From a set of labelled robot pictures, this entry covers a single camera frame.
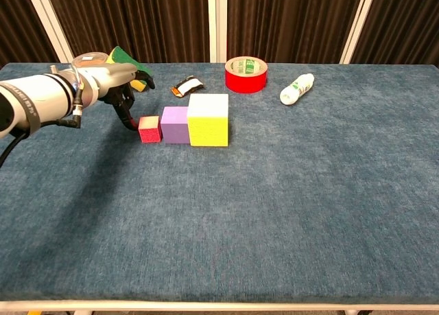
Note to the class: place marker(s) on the clear jar with orange contents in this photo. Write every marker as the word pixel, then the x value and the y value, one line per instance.
pixel 90 59

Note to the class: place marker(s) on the yellow and white cube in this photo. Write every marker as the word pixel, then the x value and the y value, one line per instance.
pixel 208 123

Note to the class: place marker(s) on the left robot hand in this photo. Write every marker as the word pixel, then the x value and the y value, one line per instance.
pixel 115 76

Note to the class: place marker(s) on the small red cube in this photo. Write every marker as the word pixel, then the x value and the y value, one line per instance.
pixel 150 131

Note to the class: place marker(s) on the white plastic bottle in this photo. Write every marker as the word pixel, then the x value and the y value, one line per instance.
pixel 296 88

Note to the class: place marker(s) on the small battery-like object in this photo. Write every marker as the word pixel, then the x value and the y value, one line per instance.
pixel 188 86

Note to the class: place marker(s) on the blue table mat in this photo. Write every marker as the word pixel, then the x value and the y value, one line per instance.
pixel 274 208

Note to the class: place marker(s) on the white partition post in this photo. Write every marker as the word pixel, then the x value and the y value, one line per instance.
pixel 356 20
pixel 48 20
pixel 217 20

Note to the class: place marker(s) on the red tape roll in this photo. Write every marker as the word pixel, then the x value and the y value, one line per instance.
pixel 245 81

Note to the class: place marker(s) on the purple foam cube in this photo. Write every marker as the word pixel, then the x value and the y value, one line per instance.
pixel 175 126

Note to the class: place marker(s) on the dark pleated partition panel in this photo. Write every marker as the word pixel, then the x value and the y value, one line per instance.
pixel 17 20
pixel 137 20
pixel 401 20
pixel 291 20

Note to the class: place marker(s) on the green and yellow sponge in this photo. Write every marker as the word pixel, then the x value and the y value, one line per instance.
pixel 121 56

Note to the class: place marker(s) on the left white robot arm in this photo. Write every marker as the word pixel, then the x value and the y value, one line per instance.
pixel 41 99

